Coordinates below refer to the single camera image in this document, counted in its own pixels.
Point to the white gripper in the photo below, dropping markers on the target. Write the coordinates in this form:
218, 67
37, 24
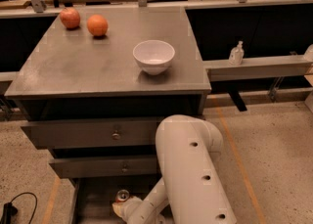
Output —
127, 206

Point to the red coke can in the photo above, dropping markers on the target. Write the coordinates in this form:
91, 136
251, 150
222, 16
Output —
122, 196

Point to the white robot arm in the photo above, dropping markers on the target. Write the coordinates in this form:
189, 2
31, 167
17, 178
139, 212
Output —
189, 184

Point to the grey open bottom drawer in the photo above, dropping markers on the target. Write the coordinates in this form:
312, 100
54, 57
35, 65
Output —
93, 199

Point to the grey middle drawer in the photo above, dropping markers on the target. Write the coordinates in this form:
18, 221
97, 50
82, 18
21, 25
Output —
85, 167

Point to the grey top drawer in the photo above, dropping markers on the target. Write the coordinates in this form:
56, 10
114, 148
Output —
91, 133

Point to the grey drawer cabinet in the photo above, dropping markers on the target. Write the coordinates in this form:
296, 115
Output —
74, 75

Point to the white bowl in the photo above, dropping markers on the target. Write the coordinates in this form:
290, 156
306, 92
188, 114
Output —
153, 56

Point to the orange fruit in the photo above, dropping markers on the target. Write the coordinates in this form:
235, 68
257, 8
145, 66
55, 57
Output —
97, 25

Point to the clear sanitizer pump bottle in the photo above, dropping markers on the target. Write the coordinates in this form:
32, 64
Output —
237, 54

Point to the red apple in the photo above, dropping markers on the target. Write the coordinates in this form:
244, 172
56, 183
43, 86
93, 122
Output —
70, 18

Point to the grey metal rail shelf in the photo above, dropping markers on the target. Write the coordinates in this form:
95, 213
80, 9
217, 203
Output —
257, 68

